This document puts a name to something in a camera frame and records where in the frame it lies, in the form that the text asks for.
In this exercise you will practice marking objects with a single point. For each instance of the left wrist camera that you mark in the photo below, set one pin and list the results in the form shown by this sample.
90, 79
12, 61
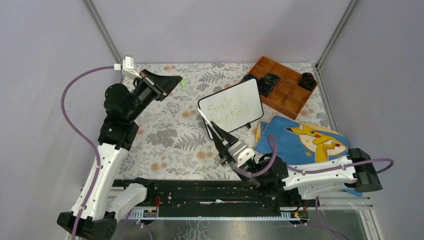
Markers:
127, 68

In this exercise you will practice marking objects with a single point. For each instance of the blue Pikachu cloth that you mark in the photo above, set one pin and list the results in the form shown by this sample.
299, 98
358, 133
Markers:
316, 157

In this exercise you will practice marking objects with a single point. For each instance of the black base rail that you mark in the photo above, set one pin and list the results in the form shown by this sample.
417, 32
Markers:
212, 200

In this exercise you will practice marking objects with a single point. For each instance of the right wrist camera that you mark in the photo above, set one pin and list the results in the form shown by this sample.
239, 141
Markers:
241, 153

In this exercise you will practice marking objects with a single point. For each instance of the black rings middle compartment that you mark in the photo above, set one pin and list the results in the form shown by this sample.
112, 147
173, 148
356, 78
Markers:
269, 82

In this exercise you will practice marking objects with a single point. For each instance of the black rings right compartment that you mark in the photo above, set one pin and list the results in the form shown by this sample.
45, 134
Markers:
307, 80

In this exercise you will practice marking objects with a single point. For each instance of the orange wooden compartment tray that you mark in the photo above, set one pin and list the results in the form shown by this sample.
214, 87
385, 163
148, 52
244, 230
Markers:
282, 88

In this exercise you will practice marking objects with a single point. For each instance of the white whiteboard black frame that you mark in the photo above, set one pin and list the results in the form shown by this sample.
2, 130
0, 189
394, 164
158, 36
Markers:
234, 107

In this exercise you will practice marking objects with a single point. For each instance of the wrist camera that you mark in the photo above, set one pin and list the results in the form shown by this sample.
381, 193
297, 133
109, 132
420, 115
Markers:
241, 153
127, 68

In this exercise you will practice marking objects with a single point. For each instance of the black rings compartment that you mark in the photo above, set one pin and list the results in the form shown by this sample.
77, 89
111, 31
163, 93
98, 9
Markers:
269, 82
249, 78
307, 80

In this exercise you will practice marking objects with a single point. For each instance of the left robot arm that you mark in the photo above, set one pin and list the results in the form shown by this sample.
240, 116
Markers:
92, 217

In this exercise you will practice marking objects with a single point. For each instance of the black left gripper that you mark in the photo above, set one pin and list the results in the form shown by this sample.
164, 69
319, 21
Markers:
161, 86

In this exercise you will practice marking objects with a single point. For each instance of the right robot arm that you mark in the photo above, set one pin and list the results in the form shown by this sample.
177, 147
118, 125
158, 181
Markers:
265, 175

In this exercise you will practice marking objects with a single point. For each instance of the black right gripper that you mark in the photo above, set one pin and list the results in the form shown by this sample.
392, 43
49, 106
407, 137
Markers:
222, 148

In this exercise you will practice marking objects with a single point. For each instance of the black rings left compartment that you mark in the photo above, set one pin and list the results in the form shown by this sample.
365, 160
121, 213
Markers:
249, 78

